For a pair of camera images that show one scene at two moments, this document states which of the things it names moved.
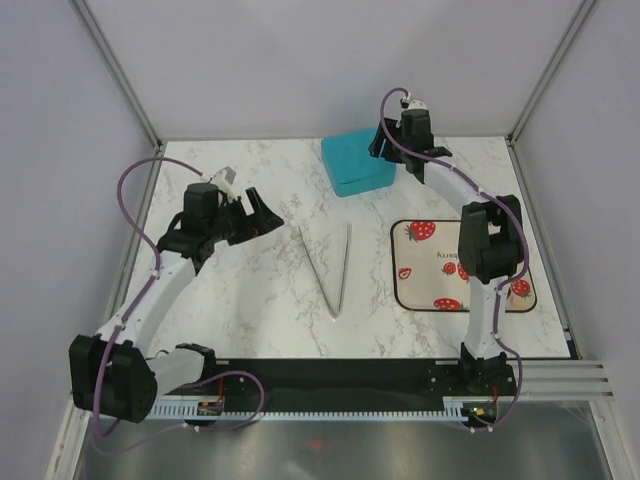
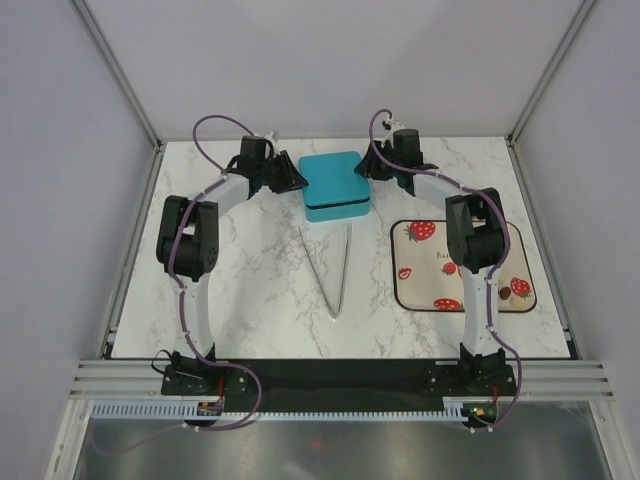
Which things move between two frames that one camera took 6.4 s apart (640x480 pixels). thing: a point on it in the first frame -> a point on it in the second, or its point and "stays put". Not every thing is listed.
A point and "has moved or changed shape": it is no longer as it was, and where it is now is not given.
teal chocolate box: (355, 177) -> (338, 209)
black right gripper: (376, 145) -> (367, 167)
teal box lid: (348, 157) has moved or changed shape
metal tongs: (333, 312) stays put
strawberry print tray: (428, 274) stays put
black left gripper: (261, 221) -> (292, 180)
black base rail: (351, 385) stays put
